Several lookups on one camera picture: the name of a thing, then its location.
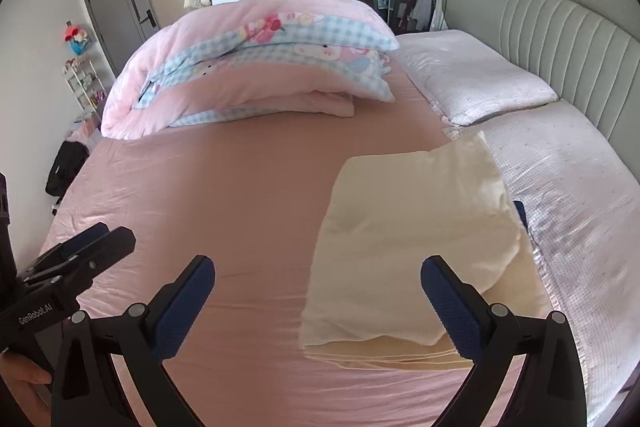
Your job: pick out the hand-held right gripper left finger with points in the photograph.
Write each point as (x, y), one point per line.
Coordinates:
(185, 302)

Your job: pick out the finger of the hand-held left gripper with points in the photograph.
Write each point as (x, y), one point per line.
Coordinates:
(112, 249)
(82, 241)

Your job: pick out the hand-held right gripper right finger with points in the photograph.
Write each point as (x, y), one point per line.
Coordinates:
(450, 307)

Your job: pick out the cream shirt with pink sleeves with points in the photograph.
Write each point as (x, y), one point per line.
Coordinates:
(410, 232)

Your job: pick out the person's left hand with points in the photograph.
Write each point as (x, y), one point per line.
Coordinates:
(22, 377)

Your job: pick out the black bag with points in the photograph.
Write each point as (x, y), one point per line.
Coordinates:
(67, 167)

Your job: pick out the bed with pink sheet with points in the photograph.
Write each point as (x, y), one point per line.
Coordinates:
(225, 182)

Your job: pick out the white shelf rack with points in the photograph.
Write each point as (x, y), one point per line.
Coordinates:
(82, 82)

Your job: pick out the pale pink pillow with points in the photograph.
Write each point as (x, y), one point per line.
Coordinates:
(575, 197)
(475, 77)

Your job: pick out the red and blue plush toy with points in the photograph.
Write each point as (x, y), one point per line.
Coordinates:
(77, 38)

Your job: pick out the grey door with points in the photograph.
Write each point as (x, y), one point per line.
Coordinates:
(115, 7)

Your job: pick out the grey cabinet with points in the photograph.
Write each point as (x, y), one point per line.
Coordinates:
(170, 4)

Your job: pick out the folded pink checked quilt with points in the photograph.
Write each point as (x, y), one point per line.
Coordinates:
(225, 17)

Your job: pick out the grey-green padded headboard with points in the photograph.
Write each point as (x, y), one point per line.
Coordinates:
(550, 17)

